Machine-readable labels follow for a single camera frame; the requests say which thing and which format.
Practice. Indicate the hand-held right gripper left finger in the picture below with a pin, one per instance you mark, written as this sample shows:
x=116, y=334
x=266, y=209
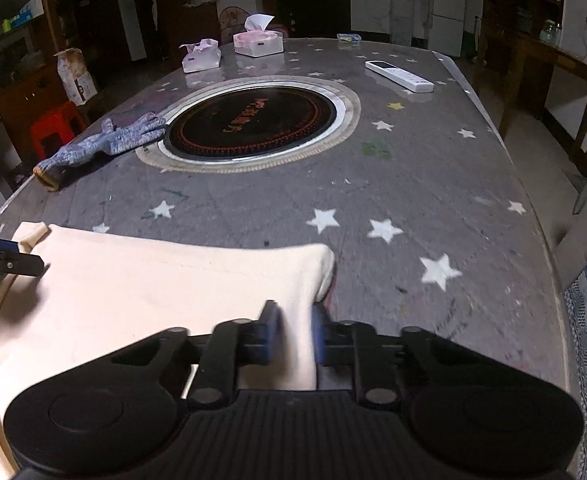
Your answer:
x=271, y=330

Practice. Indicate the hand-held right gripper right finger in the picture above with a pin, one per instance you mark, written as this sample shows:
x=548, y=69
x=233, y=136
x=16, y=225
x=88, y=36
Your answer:
x=320, y=335

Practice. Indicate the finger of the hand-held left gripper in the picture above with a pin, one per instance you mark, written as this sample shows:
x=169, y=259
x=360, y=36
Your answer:
x=8, y=262

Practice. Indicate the cream cloth garment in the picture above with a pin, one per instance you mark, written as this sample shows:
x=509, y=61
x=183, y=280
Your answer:
x=138, y=305

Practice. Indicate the red plastic stool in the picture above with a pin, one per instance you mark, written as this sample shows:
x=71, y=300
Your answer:
x=53, y=130

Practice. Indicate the grey star-patterned table cover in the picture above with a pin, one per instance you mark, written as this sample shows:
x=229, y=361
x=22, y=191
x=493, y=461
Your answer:
x=373, y=200

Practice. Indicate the blue knitted glove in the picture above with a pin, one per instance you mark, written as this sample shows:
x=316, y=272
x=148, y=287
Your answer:
x=104, y=141

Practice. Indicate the dark wooden cabinet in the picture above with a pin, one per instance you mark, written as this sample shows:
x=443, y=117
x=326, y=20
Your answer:
x=21, y=85

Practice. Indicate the white paper bag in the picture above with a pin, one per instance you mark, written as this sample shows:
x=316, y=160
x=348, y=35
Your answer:
x=76, y=76

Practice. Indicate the round black induction cooker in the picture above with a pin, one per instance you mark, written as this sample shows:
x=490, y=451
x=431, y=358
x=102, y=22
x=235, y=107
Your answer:
x=251, y=120

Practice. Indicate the white remote control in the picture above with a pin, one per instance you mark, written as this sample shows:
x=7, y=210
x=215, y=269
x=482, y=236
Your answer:
x=398, y=76

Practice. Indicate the white tissue pack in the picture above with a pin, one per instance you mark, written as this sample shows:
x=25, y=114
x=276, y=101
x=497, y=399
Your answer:
x=200, y=56

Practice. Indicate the pink tissue box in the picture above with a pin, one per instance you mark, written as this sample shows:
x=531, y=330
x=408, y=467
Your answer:
x=257, y=41

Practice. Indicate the small blue yellow item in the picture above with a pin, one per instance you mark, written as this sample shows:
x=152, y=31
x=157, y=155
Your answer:
x=349, y=37

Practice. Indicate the water dispenser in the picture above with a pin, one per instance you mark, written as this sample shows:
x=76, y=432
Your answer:
x=401, y=5

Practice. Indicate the wooden side table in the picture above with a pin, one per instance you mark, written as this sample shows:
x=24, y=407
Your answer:
x=548, y=75

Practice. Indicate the white refrigerator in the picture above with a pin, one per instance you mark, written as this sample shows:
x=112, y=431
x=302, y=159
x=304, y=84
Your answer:
x=447, y=7

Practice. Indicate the glass jar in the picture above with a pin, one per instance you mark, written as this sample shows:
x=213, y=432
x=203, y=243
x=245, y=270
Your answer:
x=549, y=31

